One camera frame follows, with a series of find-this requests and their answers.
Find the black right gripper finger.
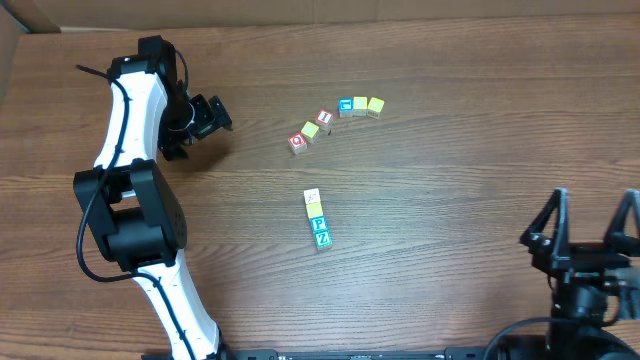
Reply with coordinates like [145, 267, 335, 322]
[604, 189, 639, 250]
[519, 187, 570, 260]

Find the plain white wooden block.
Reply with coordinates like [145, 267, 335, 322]
[303, 188, 321, 204]

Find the yellow K block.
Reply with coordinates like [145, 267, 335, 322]
[306, 202, 324, 219]

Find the blue P block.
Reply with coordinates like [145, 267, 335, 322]
[309, 216, 329, 233]

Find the green N block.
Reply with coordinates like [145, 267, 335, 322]
[314, 230, 333, 250]

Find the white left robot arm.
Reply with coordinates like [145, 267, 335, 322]
[73, 36, 235, 359]

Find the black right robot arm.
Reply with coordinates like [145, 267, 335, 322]
[482, 188, 639, 359]

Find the red Q block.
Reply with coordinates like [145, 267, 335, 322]
[287, 132, 308, 155]

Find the yellow block near Q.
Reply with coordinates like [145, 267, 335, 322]
[300, 122, 320, 143]

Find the red I block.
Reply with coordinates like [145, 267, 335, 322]
[314, 109, 334, 132]

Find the blue L block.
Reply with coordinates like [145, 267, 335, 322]
[338, 97, 354, 118]

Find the yellow middle top block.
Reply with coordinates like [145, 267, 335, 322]
[352, 96, 368, 117]

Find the yellow right top block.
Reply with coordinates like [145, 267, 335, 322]
[367, 97, 385, 119]

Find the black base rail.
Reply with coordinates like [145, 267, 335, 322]
[229, 347, 485, 360]

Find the cardboard box wall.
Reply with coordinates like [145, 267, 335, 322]
[3, 1, 639, 115]

